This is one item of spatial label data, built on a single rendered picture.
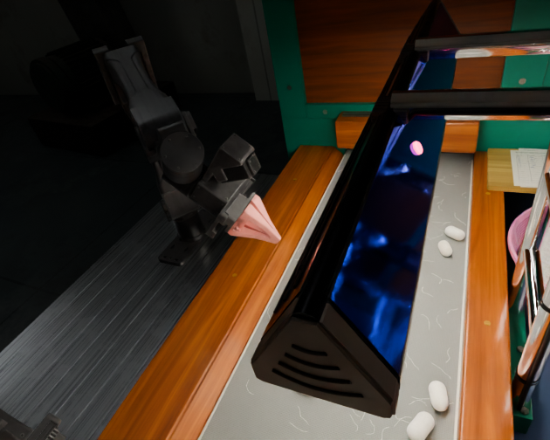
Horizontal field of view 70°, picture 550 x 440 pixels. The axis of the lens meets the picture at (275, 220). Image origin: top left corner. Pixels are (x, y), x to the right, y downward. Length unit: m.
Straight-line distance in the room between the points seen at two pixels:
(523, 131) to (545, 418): 0.56
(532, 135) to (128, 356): 0.91
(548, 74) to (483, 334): 0.54
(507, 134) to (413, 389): 0.61
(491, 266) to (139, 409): 0.56
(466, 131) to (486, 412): 0.56
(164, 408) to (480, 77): 0.83
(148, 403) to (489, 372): 0.44
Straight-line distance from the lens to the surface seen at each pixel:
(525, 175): 0.91
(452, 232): 0.77
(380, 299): 0.22
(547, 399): 0.70
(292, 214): 0.82
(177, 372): 0.62
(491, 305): 0.65
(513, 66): 0.93
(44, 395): 0.85
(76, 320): 0.94
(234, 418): 0.59
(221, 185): 0.59
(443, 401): 0.56
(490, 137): 0.99
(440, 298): 0.68
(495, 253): 0.73
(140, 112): 0.65
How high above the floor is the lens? 1.25
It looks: 37 degrees down
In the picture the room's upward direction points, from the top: 12 degrees counter-clockwise
